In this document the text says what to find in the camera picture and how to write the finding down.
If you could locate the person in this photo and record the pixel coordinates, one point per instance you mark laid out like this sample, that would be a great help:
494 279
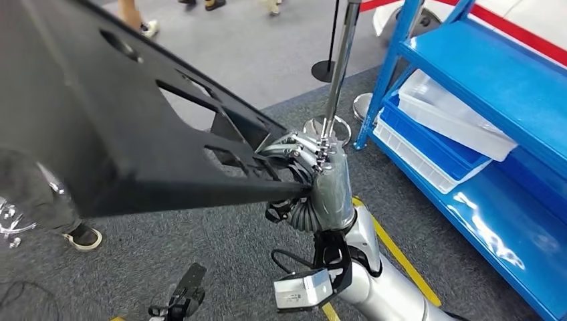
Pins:
26 195
271 6
137 17
208 3

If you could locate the thin black stanchion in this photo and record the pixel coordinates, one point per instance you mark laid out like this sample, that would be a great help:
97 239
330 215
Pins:
323 71

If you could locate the blue metal shelf rack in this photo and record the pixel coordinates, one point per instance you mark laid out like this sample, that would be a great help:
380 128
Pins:
465 66

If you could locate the red barrier belt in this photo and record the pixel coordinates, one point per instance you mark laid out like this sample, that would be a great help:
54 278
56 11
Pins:
522 33
376 4

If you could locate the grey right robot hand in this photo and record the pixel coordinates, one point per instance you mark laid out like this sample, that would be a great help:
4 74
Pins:
332 190

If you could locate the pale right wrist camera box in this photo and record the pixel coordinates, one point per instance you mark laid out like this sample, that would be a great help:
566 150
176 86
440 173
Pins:
301 290

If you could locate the black plastic panel part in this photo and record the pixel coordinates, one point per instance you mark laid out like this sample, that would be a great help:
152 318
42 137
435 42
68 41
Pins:
88 133

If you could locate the white car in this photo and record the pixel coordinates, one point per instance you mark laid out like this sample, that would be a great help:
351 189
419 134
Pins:
545 17

